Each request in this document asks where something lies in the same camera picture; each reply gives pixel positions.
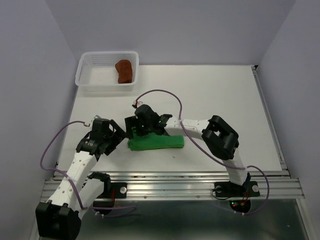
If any green towel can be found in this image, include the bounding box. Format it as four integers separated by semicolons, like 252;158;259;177
127;127;185;151

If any brown towel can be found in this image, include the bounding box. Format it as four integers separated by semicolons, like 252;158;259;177
115;59;133;84

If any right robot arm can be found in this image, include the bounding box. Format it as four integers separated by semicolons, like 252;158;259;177
124;104;251;195

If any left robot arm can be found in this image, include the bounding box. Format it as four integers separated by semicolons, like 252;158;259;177
35;117;127;240

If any white plastic perforated basket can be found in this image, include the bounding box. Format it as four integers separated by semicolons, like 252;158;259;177
75;51;139;92

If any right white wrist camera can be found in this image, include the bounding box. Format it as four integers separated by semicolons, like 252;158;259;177
132;100;143;109

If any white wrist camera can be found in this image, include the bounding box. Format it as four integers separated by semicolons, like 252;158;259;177
132;100;143;109
83;115;101;127

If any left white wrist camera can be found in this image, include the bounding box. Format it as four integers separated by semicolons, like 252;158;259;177
83;115;101;127

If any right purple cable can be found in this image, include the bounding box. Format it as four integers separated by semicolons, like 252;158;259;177
136;89;270;217

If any purple cable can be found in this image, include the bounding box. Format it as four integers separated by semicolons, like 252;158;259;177
136;89;270;217
39;120;137;218

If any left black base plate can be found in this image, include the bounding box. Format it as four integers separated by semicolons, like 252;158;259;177
96;182;128;200

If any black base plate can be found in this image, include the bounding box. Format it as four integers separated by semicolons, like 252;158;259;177
96;182;128;200
214;181;261;198

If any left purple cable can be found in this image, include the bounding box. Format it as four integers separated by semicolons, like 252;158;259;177
39;120;137;218

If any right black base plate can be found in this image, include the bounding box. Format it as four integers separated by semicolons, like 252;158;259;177
214;181;261;198

